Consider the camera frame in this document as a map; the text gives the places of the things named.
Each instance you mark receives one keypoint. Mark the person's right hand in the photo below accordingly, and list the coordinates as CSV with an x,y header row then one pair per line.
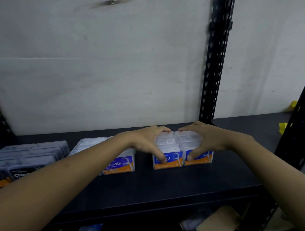
x,y
219,139

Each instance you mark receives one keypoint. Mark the person's left hand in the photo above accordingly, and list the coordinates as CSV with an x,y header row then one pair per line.
x,y
145,140

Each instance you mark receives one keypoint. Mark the blue label dental floss box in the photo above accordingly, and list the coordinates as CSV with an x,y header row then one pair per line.
x,y
202,158
188,140
85,146
93,140
184,134
76,152
175,158
166,135
121,164
166,141

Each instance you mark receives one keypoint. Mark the person's right forearm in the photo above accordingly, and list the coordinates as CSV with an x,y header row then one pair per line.
x,y
278,176

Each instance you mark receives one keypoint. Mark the person's left forearm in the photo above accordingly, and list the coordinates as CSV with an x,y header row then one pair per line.
x,y
52,188

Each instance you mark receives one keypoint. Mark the pile of colourful snack packets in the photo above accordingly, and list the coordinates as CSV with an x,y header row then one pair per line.
x,y
283,128

